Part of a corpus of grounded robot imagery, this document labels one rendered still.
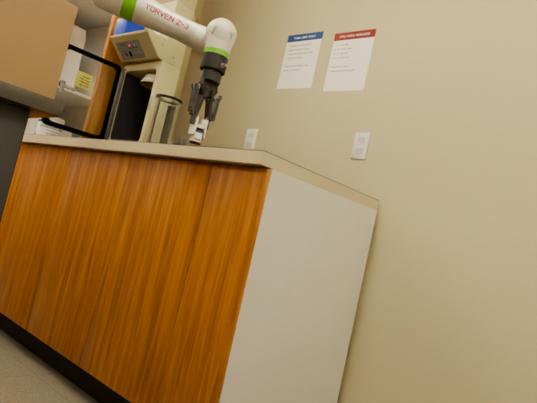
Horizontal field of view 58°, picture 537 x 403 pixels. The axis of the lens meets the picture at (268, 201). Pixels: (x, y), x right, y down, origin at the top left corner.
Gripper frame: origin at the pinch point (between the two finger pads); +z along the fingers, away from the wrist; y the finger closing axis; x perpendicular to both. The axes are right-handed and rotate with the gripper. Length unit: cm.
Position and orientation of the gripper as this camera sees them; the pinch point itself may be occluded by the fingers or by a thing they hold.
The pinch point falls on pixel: (198, 127)
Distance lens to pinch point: 175.5
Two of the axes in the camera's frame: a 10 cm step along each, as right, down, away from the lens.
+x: -7.7, -1.3, 6.2
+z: -2.3, 9.7, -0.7
